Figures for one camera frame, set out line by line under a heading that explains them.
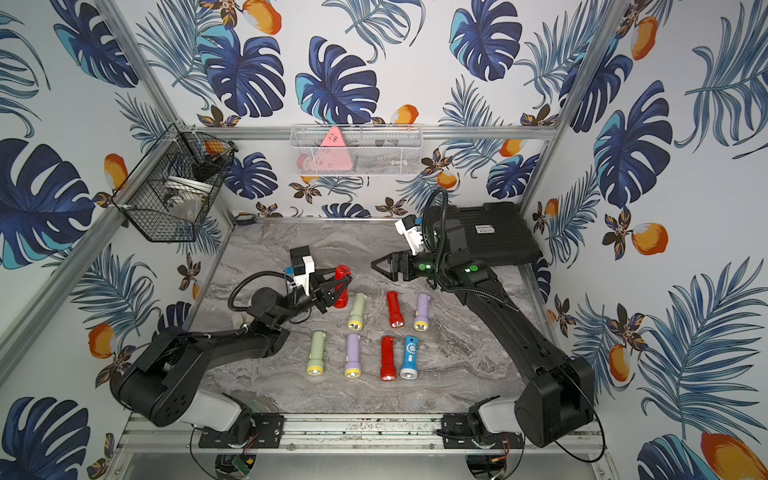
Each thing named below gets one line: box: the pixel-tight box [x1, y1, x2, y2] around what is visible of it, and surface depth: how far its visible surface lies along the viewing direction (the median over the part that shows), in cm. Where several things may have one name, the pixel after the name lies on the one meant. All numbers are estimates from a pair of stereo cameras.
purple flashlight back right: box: [413, 293, 431, 332], surface depth 94 cm
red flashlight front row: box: [380, 336, 397, 382], surface depth 87 cm
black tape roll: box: [234, 212, 256, 226], surface depth 123 cm
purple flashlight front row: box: [344, 333, 362, 379], surface depth 86 cm
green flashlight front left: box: [306, 331, 326, 377], surface depth 86 cm
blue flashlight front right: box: [400, 336, 419, 380], surface depth 87 cm
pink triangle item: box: [298, 126, 353, 172], surface depth 92 cm
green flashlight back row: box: [348, 292, 365, 332], surface depth 94 cm
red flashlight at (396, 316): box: [387, 291, 405, 328], surface depth 96 cm
